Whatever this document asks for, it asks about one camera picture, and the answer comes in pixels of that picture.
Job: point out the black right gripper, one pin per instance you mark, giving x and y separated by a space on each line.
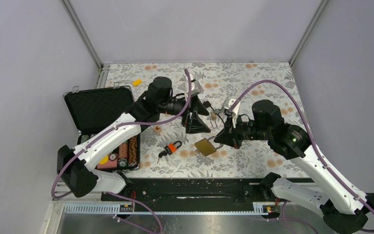
230 136

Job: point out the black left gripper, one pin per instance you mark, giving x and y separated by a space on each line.
195 125

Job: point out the large brass padlock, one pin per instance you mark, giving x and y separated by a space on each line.
205 146

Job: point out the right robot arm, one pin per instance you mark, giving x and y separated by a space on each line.
341 205

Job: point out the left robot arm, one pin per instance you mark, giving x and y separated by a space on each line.
77 171

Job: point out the wooden letter cube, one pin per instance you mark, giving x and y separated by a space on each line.
158 129

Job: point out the small orange black padlock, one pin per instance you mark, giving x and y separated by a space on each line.
169 150

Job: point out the floral table cloth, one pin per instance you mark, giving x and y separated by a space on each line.
254 159

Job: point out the yellow block near case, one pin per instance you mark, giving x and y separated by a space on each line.
137 82

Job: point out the black poker chip case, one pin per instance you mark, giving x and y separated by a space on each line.
92 111

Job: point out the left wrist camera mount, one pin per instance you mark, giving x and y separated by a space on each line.
196 88

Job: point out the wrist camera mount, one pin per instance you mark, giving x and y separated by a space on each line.
196 88
231 109

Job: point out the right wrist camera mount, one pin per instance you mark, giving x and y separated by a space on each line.
231 109

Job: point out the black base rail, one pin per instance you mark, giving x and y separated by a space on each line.
192 195

